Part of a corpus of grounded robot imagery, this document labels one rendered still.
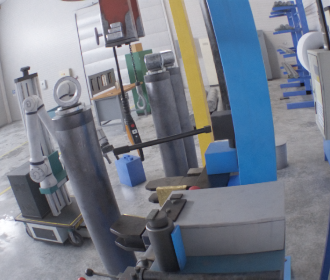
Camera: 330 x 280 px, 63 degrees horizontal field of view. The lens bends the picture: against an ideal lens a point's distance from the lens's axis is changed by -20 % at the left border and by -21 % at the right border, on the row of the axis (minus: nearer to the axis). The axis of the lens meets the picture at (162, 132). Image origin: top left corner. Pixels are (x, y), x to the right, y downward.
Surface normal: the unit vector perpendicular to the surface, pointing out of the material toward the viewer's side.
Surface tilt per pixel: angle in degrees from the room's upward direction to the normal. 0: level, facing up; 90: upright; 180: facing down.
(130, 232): 0
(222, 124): 90
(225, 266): 0
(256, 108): 90
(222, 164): 90
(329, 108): 90
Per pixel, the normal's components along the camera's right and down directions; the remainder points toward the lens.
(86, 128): 0.76, 0.01
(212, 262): -0.20, -0.95
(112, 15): -0.04, 0.26
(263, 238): -0.31, 0.30
